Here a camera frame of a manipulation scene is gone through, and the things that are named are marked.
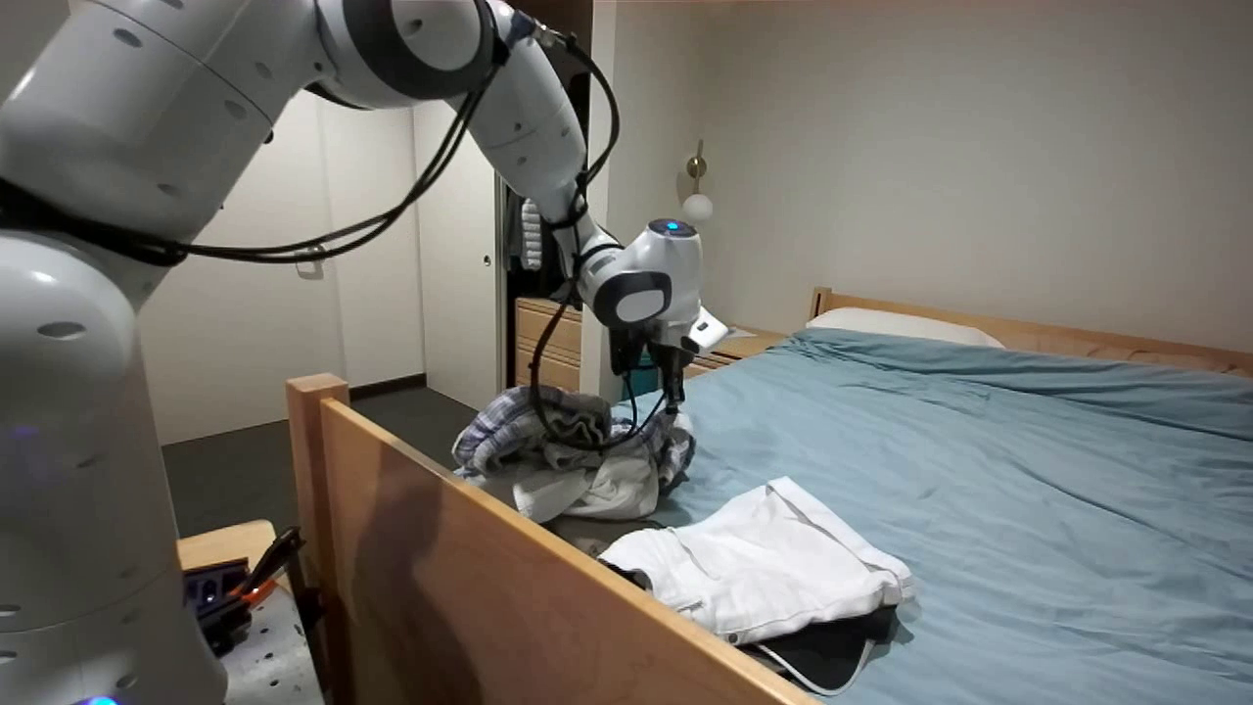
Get light blue bedspread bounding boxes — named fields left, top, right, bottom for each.
left=546, top=327, right=1253, bottom=705

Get bed with teal sheet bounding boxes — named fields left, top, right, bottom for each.
left=285, top=288, right=1253, bottom=705

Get floor lamp with globe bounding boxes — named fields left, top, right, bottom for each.
left=679, top=139, right=721, bottom=229

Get white shorts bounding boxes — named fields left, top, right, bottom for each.
left=598, top=473, right=917, bottom=649

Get wooden nightstand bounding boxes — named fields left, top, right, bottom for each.
left=690, top=327, right=786, bottom=386

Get dark tool holder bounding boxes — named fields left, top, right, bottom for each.
left=181, top=559, right=258, bottom=657

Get red-handled pliers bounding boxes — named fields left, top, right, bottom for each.
left=207, top=524, right=311, bottom=632

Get white pillow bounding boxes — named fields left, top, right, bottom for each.
left=805, top=305, right=1011, bottom=354

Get wooden box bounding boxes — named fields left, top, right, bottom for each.
left=173, top=516, right=281, bottom=579

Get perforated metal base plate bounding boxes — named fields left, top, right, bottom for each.
left=211, top=591, right=329, bottom=705

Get blue-white plaid shirt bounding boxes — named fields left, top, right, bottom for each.
left=448, top=386, right=696, bottom=493

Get wooden slatted dresser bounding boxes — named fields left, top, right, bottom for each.
left=508, top=294, right=587, bottom=396

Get black garment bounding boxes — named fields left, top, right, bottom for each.
left=755, top=604, right=905, bottom=699

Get teal waste bin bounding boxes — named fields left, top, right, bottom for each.
left=623, top=348, right=665, bottom=403

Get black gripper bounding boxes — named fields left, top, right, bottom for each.
left=607, top=320, right=695, bottom=417

